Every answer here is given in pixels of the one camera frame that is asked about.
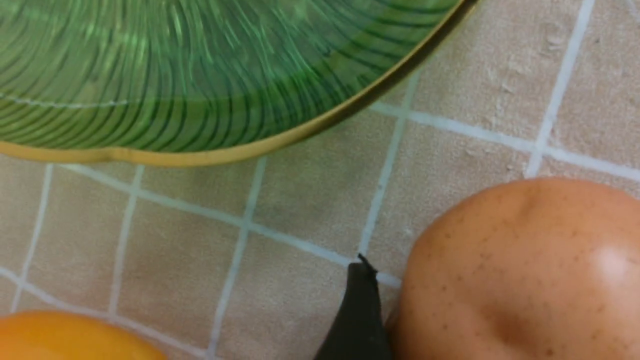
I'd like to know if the brown toy potato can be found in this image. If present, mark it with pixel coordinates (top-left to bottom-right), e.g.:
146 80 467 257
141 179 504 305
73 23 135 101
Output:
389 177 640 360

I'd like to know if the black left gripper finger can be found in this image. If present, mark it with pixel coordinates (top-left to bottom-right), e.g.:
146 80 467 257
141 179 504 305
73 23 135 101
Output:
314 254 393 360

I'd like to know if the green glass leaf plate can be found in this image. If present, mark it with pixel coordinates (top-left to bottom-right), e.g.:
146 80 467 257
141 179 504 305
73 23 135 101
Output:
0 0 477 167

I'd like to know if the yellow orange toy mango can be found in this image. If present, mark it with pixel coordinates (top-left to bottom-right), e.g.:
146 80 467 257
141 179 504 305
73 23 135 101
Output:
0 310 167 360

